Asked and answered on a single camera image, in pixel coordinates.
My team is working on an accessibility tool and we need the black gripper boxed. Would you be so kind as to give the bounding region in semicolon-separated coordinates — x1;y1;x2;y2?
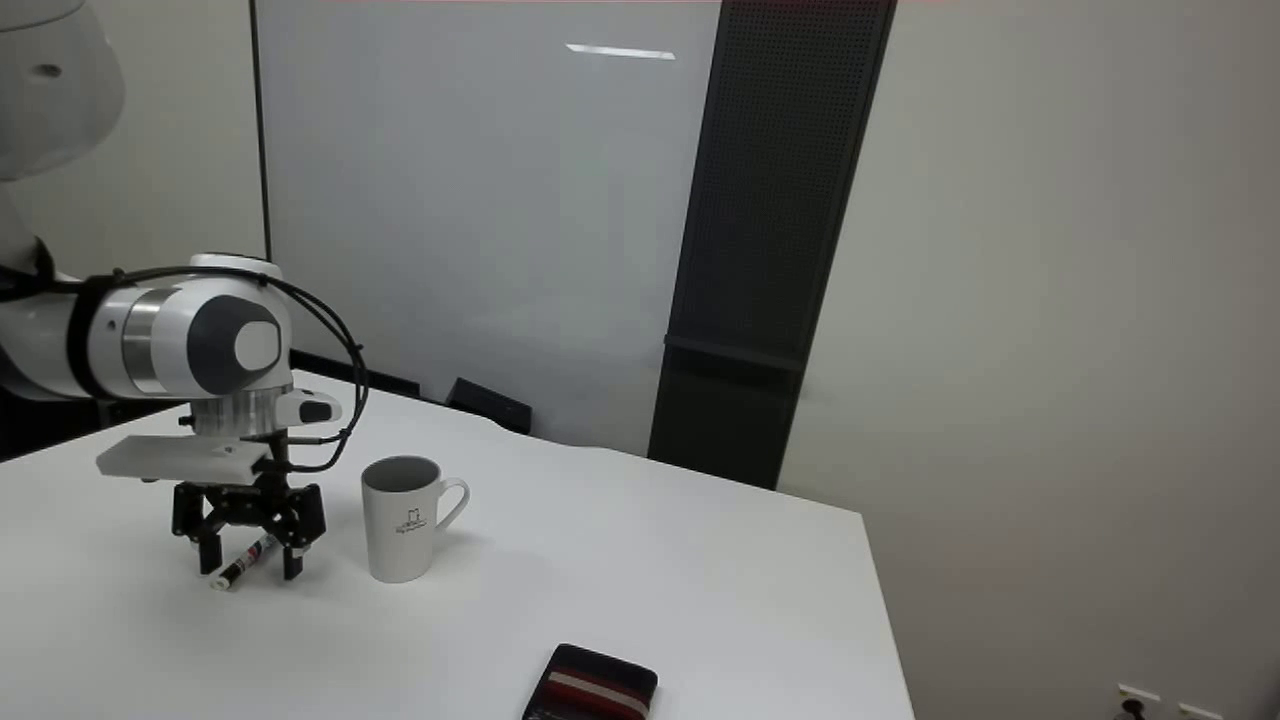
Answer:
167;454;330;589

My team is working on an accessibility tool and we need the black marker pen white cap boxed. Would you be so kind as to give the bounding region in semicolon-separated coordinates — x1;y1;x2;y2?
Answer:
215;530;289;591

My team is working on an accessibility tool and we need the white ceramic mug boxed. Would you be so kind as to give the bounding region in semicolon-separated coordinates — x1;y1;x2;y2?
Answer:
355;452;478;589

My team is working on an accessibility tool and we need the black eraser with red stripe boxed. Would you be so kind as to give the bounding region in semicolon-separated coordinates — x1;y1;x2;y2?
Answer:
519;638;665;720

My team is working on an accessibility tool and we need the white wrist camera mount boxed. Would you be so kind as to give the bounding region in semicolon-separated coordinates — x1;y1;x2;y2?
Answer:
93;426;282;489

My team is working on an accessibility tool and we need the white wall whiteboard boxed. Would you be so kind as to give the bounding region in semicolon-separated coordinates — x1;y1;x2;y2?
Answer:
247;0;724;461

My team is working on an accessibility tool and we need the dark vertical wall panel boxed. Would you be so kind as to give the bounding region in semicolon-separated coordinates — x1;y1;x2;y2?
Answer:
646;0;904;490

